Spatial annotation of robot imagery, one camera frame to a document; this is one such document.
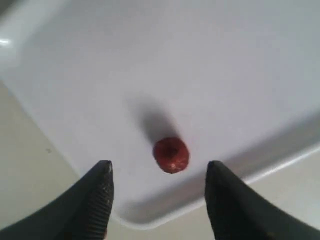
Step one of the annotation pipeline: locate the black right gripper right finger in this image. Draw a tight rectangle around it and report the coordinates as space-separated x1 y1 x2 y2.
205 161 320 240

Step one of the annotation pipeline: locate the red dried fruit piece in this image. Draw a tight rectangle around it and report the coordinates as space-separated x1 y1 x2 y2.
153 137 190 175

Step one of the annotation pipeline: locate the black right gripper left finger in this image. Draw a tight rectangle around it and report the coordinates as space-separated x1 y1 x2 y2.
0 160 114 240

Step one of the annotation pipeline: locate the white rectangular plastic tray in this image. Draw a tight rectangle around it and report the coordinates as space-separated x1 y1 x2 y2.
0 0 320 230

